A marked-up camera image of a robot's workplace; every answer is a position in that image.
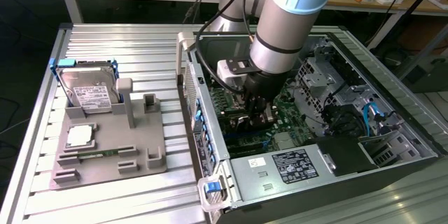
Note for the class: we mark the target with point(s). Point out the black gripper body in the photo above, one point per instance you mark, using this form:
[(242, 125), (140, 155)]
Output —
[(264, 85)]

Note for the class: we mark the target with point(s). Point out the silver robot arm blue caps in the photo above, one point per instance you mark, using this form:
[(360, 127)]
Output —
[(276, 37)]

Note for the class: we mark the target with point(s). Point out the black expansion slot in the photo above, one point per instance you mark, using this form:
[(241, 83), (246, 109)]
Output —
[(244, 142), (248, 151)]

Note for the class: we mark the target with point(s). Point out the green motherboard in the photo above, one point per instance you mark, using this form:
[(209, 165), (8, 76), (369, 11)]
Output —
[(290, 119)]

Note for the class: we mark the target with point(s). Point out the silver chipset heatsink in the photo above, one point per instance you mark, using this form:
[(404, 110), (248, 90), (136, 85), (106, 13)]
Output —
[(285, 140)]

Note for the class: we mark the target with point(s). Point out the perforated metal drive cage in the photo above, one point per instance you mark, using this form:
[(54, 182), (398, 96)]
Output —
[(314, 82)]

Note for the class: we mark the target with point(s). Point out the grey power supply with label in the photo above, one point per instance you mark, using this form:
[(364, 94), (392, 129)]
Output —
[(252, 182)]

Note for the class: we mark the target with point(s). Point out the black plastic shroud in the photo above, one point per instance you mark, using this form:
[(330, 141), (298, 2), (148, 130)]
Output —
[(346, 155)]

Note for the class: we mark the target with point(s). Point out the blue release latch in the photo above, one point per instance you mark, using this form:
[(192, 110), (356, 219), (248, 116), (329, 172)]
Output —
[(212, 187)]

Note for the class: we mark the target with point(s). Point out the grey disk bay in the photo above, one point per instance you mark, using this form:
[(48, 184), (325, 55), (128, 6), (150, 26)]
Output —
[(388, 153)]

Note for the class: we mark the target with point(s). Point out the black computer tower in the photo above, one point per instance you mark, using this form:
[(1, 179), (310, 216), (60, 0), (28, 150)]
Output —
[(426, 77)]

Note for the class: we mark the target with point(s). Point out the grey parts rack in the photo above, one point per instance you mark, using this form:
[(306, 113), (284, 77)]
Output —
[(104, 161)]

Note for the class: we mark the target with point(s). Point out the green RAM stick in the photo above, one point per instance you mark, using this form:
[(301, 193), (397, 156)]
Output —
[(98, 153)]

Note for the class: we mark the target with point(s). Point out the black and grey PC case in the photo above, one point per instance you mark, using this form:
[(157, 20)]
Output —
[(402, 182)]

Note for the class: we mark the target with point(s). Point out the hard disk with blue carrier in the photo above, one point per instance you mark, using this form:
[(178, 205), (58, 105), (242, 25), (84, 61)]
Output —
[(86, 90)]

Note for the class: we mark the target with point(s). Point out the black tripod pole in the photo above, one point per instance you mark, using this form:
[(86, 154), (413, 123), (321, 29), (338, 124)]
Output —
[(409, 7)]

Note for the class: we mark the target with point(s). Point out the CPU chip silver lid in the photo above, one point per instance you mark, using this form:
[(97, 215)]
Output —
[(80, 136)]

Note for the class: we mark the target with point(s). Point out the cluttered wooden desk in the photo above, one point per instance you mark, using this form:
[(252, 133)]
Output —
[(420, 5)]

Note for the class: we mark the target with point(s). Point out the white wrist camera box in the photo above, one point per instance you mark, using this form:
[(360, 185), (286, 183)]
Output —
[(226, 79)]

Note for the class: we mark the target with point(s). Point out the grey aluminium post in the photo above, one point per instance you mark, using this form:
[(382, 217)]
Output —
[(422, 51)]

